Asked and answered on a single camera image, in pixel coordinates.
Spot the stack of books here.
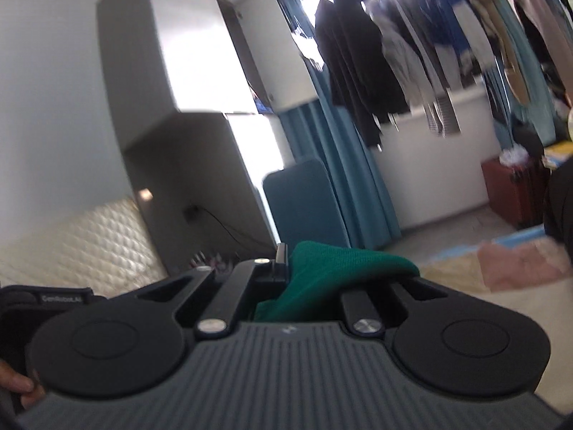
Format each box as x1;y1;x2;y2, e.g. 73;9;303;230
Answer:
541;142;573;172

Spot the black wall plug with cable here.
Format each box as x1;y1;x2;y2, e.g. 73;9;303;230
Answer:
183;205;276;249

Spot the patchwork fleece blanket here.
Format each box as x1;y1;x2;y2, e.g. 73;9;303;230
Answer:
389;226;573;413

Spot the white crumpled cloth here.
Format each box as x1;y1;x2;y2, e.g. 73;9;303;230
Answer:
498;144;530;165

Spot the green hoodie with white print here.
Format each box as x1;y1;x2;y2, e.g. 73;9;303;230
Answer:
255;240;422;323

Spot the grey white wardrobe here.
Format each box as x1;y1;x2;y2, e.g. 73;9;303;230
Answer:
95;0;325;278

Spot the person's left hand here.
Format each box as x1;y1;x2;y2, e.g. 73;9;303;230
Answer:
0;359;45;409

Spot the row of hanging clothes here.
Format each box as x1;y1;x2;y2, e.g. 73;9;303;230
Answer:
291;0;573;148

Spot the cream quilted headboard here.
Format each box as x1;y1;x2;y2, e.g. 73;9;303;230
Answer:
0;197;168;298

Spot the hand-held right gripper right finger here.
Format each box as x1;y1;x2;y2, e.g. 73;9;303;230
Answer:
338;275;451;339

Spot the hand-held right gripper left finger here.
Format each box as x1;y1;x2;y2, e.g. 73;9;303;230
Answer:
134;242;289;339

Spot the blue padded panel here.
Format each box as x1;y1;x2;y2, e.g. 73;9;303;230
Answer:
262;158;352;252

